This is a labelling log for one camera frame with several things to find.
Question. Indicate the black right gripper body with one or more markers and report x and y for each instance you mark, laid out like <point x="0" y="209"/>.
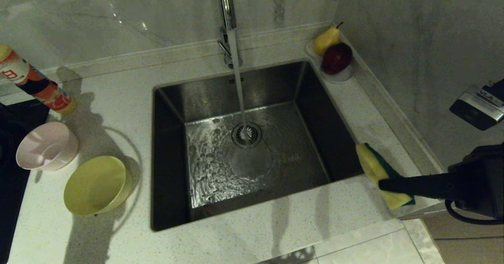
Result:
<point x="484" y="181"/>

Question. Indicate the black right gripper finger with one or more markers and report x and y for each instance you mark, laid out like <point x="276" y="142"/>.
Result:
<point x="417" y="185"/>

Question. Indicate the green and yellow sponge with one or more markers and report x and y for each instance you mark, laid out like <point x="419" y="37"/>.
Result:
<point x="372" y="163"/>

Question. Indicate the pink plastic bowl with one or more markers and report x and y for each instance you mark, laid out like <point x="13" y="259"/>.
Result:
<point x="47" y="146"/>

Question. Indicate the orange white dish soap bottle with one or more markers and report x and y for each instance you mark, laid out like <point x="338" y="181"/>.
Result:
<point x="39" y="87"/>

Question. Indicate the stainless steel sink basin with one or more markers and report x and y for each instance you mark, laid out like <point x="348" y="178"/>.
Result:
<point x="315" y="118"/>

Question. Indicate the chrome faucet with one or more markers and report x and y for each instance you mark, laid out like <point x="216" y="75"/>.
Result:
<point x="227" y="4"/>

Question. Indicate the beige wooden cabinet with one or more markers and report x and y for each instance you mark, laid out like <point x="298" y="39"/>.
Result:
<point x="468" y="242"/>

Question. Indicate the small white fruit dish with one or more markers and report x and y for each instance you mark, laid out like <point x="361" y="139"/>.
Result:
<point x="342" y="77"/>

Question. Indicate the dark red apple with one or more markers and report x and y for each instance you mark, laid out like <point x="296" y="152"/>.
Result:
<point x="336" y="58"/>

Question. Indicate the round metal drain strainer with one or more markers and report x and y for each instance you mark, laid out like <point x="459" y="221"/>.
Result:
<point x="254" y="136"/>

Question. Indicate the yellow pear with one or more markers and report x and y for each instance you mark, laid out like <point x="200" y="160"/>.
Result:
<point x="325" y="41"/>

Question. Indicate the yellow plastic bowl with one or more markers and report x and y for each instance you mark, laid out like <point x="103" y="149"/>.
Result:
<point x="94" y="185"/>

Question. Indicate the black induction cooktop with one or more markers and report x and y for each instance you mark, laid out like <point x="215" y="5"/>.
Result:
<point x="10" y="201"/>

